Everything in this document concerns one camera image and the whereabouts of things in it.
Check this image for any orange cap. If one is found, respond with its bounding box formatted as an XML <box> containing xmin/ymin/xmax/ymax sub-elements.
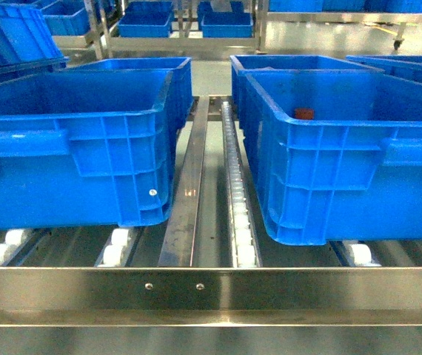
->
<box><xmin>294</xmin><ymin>108</ymin><xmax>315</xmax><ymax>121</ymax></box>

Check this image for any stainless steel roller shelf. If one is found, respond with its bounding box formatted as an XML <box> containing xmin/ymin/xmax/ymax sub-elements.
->
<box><xmin>0</xmin><ymin>0</ymin><xmax>422</xmax><ymax>355</ymax></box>

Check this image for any blue bin rear left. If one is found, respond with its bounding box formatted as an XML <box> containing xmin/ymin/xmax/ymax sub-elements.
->
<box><xmin>64</xmin><ymin>56</ymin><xmax>193</xmax><ymax>130</ymax></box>

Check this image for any blue bin rear right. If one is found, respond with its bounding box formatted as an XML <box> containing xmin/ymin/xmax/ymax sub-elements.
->
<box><xmin>230</xmin><ymin>55</ymin><xmax>383</xmax><ymax>129</ymax></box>

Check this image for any blue bin front left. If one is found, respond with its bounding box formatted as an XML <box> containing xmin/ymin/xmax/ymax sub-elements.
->
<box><xmin>0</xmin><ymin>70</ymin><xmax>175</xmax><ymax>230</ymax></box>

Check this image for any small blue tray right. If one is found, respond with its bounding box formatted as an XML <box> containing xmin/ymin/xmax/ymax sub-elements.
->
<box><xmin>197</xmin><ymin>1</ymin><xmax>254</xmax><ymax>38</ymax></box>

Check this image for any small blue tray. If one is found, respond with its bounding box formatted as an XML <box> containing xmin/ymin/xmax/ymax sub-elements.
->
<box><xmin>197</xmin><ymin>1</ymin><xmax>254</xmax><ymax>38</ymax></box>
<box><xmin>118</xmin><ymin>1</ymin><xmax>174</xmax><ymax>38</ymax></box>

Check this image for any blue bin front right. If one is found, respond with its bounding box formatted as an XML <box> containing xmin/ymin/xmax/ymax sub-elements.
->
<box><xmin>243</xmin><ymin>70</ymin><xmax>422</xmax><ymax>246</ymax></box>

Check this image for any small blue tray left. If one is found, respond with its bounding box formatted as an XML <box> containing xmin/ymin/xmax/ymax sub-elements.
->
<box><xmin>118</xmin><ymin>1</ymin><xmax>174</xmax><ymax>38</ymax></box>

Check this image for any tilted blue bin far left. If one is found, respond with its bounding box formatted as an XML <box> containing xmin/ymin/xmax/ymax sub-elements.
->
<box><xmin>0</xmin><ymin>4</ymin><xmax>67</xmax><ymax>82</ymax></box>

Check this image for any blue bin far right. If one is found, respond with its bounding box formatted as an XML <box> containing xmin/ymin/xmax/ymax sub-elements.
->
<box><xmin>346</xmin><ymin>55</ymin><xmax>422</xmax><ymax>83</ymax></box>

